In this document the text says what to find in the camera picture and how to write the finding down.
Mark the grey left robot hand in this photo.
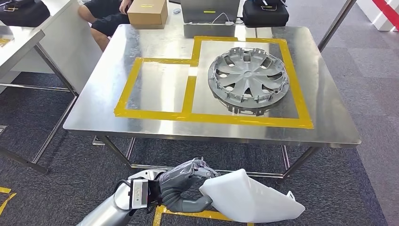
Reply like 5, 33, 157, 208
159, 157, 221, 213

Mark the white plastic car part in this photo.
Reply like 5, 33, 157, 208
199, 169, 306, 224

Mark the stainless steel workbench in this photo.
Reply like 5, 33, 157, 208
63, 24, 362, 181

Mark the grey plastic wheel hubcap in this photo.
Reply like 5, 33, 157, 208
207, 47, 290, 117

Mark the brown cardboard box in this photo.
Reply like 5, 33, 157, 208
127, 0, 169, 26

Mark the white panel desk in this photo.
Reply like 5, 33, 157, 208
11, 0, 104, 94

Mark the grey laptop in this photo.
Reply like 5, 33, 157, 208
180, 0, 241, 25

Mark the person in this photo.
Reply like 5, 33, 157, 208
78, 0, 134, 52

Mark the yellow floor tape angle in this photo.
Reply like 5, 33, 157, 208
0, 187, 17, 217

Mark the black carrying case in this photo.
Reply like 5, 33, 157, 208
242, 0, 290, 28

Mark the black remote controller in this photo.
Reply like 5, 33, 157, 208
252, 0, 288, 8

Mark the white-topped steel-legged table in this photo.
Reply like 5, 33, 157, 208
0, 27, 79, 175

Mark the slanted steel pole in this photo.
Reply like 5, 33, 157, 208
318, 0, 358, 53

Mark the black bag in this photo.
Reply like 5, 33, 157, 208
0, 0, 51, 28

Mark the red and white barrier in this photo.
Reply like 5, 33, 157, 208
357, 0, 399, 32

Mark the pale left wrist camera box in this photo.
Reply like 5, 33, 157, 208
128, 178, 160, 210

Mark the white charger cable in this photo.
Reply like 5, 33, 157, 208
211, 12, 235, 26

